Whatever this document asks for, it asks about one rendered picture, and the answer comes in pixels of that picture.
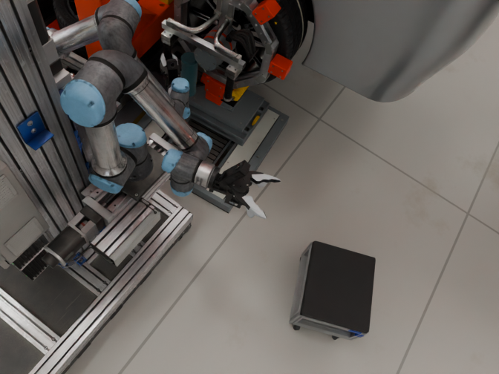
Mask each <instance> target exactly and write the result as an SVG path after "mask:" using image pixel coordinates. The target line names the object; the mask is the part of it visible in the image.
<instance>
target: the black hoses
mask: <svg viewBox="0 0 499 374"><path fill-rule="evenodd" d="M232 25H233V26H235V27H238V26H239V23H237V22H234V21H232ZM232 40H233V41H235V42H239V43H240V44H241V45H242V47H243V49H244V51H245V54H246V56H245V57H244V61H246V62H249V63H250V61H251V60H252V59H253V57H254V56H255V55H256V54H257V52H258V50H259V48H258V47H256V46H255V39H254V36H253V34H252V32H251V31H250V30H248V29H241V30H237V31H234V30H231V32H230V33H229V34H228V35H227V36H226V41H228V42H230V43H231V41H232Z"/></svg>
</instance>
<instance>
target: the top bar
mask: <svg viewBox="0 0 499 374"><path fill-rule="evenodd" d="M161 27H162V28H163V29H164V30H167V31H169V32H170V33H173V34H174V35H176V36H178V37H180V38H182V39H184V40H186V41H187V42H189V43H191V44H193V45H195V46H197V47H199V48H200V49H202V50H205V51H206V52H208V53H210V54H212V55H213V56H216V57H218V58H219V59H221V60H223V61H225V62H227V63H229V64H231V65H232V66H234V67H236V68H238V69H240V70H243V69H244V68H245V67H246V62H245V61H244V60H241V61H240V62H239V63H237V62H235V61H233V60H232V57H231V56H229V55H227V54H225V53H223V52H221V51H220V50H219V49H217V48H216V46H215V45H213V44H211V43H209V42H207V41H206V40H204V39H202V38H200V37H198V36H196V35H194V34H193V33H186V32H184V31H182V30H179V29H178V28H176V27H173V28H171V27H169V26H167V25H166V19H164V20H163V21H162V22H161Z"/></svg>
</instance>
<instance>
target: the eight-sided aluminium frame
mask: <svg viewBox="0 0 499 374"><path fill-rule="evenodd" d="M188 1H190V0H174V20H175V21H177V22H180V23H181V24H184V25H186V26H187V7H188ZM223 1H225V2H227V3H230V4H232V5H234V6H235V7H237V8H238V9H240V10H242V11H244V12H245V13H246V15H247V17H248V19H249V20H250V22H251V24H252V26H253V27H254V29H255V32H256V33H257V34H258V37H259V38H260V40H261V42H262V44H263V45H264V47H265V51H264V57H263V60H262V63H261V69H260V71H256V72H253V73H247V74H244V75H240V76H238V77H237V78H236V79H235V81H234V85H233V89H238V88H242V87H246V86H250V85H257V84H261V83H265V82H266V80H267V78H268V77H269V76H270V73H268V69H269V66H270V62H271V61H272V60H273V58H274V57H275V55H276V51H277V49H278V44H279V41H278V40H277V36H275V34H274V32H273V30H272V28H271V27H270V24H269V22H266V23H264V24H262V25H260V24H259V22H258V21H257V19H256V18H255V17H254V15H253V14H252V12H253V11H254V9H255V8H256V7H257V6H258V5H259V3H258V2H257V1H256V0H223ZM177 40H178V41H179V43H180V44H181V46H182V47H183V49H184V50H185V51H186V52H192V53H194V51H195V49H196V48H197V46H195V45H193V44H191V43H189V42H187V41H186V40H184V39H182V38H180V37H179V38H178V39H177ZM198 70H199V71H201V72H202V73H205V74H207V75H208V76H211V77H212V78H214V79H216V80H218V81H219V82H222V83H224V84H226V78H227V76H225V73H226V70H225V69H223V68H221V67H219V66H217V67H216V69H214V70H206V69H204V68H202V67H201V66H200V65H199V64H198Z"/></svg>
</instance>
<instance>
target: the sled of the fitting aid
mask: <svg viewBox="0 0 499 374"><path fill-rule="evenodd" d="M202 75H203V73H202V74H201V75H200V76H199V77H198V79H197V82H196V84H198V83H202V82H201V81H200V80H201V77H202ZM269 105H270V104H269V103H268V102H267V101H265V100H264V102H263V104H262V105H261V107H260V108H259V109H258V110H257V112H256V113H255V115H254V116H253V118H252V119H251V120H250V121H249V123H248V125H247V126H246V128H245V129H244V130H243V132H242V133H241V132H240V131H237V130H236V129H234V128H232V127H230V126H229V125H227V124H225V123H223V122H221V121H220V120H218V119H216V118H214V117H212V116H210V115H208V114H207V113H205V112H203V111H201V110H200V109H198V108H196V107H194V106H192V105H190V104H189V108H190V116H189V117H190V118H192V119H193V120H195V121H197V122H199V123H200V124H202V125H205V126H206V127H207V128H210V129H212V130H213V131H215V132H217V133H219V134H221V135H222V136H224V137H226V138H228V139H229V140H232V141H233V142H235V143H237V144H239V145H241V146H243V145H244V143H245V142H246V141H247V139H248V138H249V136H250V134H251V133H252V132H253V131H254V129H255V127H256V126H257V124H258V123H259V122H260V121H261V119H262V117H263V116H264V115H265V113H266V112H267V110H268V108H269Z"/></svg>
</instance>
